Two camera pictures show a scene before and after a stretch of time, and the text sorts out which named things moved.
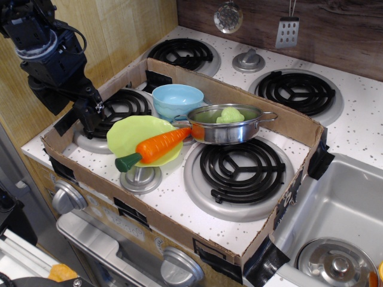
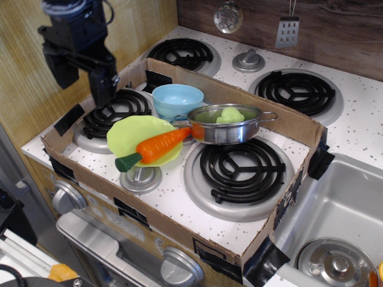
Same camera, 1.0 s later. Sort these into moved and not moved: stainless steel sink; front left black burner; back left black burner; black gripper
Moved: black gripper
Not moved: stainless steel sink; back left black burner; front left black burner
